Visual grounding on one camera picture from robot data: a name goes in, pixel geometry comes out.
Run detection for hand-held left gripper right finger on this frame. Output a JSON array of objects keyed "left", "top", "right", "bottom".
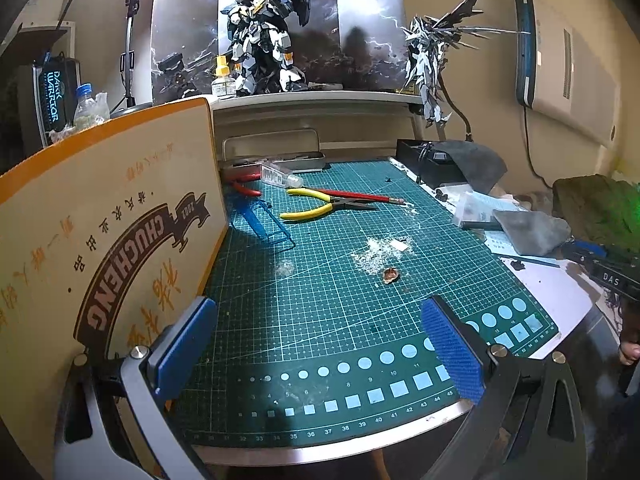
[{"left": 420, "top": 295, "right": 588, "bottom": 480}]

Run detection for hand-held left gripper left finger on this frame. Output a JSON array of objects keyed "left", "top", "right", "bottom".
[{"left": 52, "top": 296, "right": 218, "bottom": 480}]

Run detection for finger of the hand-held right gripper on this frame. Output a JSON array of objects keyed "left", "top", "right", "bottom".
[{"left": 561, "top": 241, "right": 608, "bottom": 265}]

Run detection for orange and white cardboard box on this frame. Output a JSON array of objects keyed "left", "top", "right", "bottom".
[{"left": 0, "top": 96, "right": 230, "bottom": 411}]

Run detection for yellow-handled pliers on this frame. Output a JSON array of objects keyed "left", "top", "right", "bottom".
[{"left": 279, "top": 187, "right": 381, "bottom": 222}]

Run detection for olive green cloth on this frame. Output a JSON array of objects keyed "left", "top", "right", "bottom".
[{"left": 552, "top": 175, "right": 640, "bottom": 261}]

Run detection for printed paper sheet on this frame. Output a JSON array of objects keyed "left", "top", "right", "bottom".
[{"left": 480, "top": 230, "right": 563, "bottom": 269}]

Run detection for clear plastic parts bag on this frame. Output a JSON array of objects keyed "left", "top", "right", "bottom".
[{"left": 452, "top": 191, "right": 521, "bottom": 229}]

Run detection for white plastic shavings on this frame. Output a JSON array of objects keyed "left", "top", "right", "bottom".
[{"left": 350, "top": 237, "right": 414, "bottom": 276}]

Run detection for green cutting mat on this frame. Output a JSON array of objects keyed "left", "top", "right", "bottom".
[{"left": 172, "top": 160, "right": 561, "bottom": 448}]

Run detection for blue plastic sprue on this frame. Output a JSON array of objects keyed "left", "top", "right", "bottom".
[{"left": 240, "top": 199, "right": 297, "bottom": 252}]

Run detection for red craft knife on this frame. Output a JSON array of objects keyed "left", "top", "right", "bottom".
[{"left": 310, "top": 187, "right": 406, "bottom": 206}]

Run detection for black box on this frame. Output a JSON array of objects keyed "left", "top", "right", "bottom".
[{"left": 396, "top": 139, "right": 471, "bottom": 186}]

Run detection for clear plastic tube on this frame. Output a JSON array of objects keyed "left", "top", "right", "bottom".
[{"left": 260, "top": 162, "right": 305, "bottom": 187}]

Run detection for metal tin box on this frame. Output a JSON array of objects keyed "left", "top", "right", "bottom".
[{"left": 221, "top": 129, "right": 327, "bottom": 177}]

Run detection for silver winged robot model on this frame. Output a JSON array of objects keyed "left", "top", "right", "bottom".
[{"left": 402, "top": 0, "right": 531, "bottom": 128}]

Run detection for green drink bottle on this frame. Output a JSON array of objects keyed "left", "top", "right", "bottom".
[{"left": 74, "top": 83, "right": 111, "bottom": 129}]

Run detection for yellow-capped glue bottle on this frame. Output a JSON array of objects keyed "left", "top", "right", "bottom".
[{"left": 211, "top": 56, "right": 236, "bottom": 99}]

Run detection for white desk shelf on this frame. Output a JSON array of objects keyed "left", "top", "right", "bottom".
[{"left": 210, "top": 89, "right": 426, "bottom": 161}]

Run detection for black computer case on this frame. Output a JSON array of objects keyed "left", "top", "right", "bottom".
[{"left": 15, "top": 57, "right": 83, "bottom": 148}]

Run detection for dark and white robot model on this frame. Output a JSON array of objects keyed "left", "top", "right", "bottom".
[{"left": 226, "top": 0, "right": 313, "bottom": 97}]

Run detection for stormy sky backdrop panels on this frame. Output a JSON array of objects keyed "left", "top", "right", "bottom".
[{"left": 150, "top": 0, "right": 408, "bottom": 106}]

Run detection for black power cable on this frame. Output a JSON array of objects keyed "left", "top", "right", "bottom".
[{"left": 522, "top": 105, "right": 557, "bottom": 192}]

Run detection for red-handled nippers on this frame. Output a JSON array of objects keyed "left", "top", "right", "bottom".
[{"left": 231, "top": 172, "right": 265, "bottom": 197}]

